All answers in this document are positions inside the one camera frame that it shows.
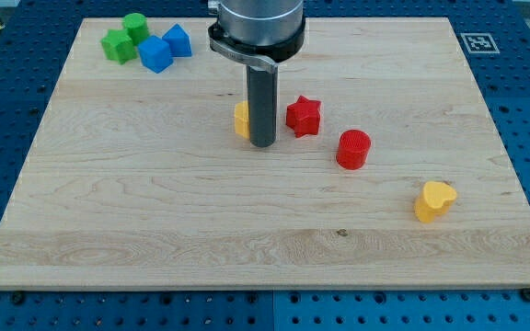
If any green cylinder block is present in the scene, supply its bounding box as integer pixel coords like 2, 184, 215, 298
122, 12, 150, 46

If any white fiducial marker tag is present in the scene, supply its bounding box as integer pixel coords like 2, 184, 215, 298
460, 32, 500, 54

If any yellow heart block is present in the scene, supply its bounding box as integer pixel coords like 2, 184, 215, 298
414, 181, 457, 223

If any blue cube block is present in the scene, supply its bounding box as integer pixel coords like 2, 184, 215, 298
138, 36, 174, 74

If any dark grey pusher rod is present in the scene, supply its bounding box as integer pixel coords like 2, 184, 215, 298
247, 66, 278, 147

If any red cylinder block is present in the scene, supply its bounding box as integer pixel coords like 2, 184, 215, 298
336, 130, 372, 170

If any blue pentagon block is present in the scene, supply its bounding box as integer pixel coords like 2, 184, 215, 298
162, 24, 192, 57

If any wooden board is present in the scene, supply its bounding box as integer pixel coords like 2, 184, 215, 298
0, 17, 530, 291

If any yellow hexagon block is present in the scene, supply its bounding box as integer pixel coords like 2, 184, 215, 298
234, 100, 250, 139

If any green star block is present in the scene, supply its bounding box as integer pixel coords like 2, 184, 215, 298
100, 29, 137, 64

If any red star block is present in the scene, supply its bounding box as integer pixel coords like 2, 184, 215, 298
285, 96, 321, 138

